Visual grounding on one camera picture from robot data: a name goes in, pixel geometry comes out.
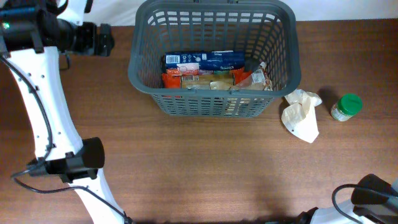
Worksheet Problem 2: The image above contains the clear bread bag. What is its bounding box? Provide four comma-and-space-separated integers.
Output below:
210, 62, 273, 91

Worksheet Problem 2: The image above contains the orange pasta packet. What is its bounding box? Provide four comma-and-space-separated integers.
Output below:
162, 67, 252, 90

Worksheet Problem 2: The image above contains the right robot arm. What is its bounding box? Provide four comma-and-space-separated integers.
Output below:
294, 174, 397, 224

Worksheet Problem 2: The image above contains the beige paper bag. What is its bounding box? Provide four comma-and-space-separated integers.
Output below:
281, 89, 322, 143

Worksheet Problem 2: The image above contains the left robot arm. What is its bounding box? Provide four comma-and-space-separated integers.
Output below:
1, 1, 131, 223

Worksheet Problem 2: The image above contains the grey plastic basket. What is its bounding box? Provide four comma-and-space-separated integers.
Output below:
128, 0, 301, 118

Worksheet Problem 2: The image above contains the blue carton box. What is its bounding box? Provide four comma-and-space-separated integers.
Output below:
164, 50, 245, 71

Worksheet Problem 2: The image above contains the green lid jar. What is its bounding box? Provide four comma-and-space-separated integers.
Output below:
330, 93, 363, 122

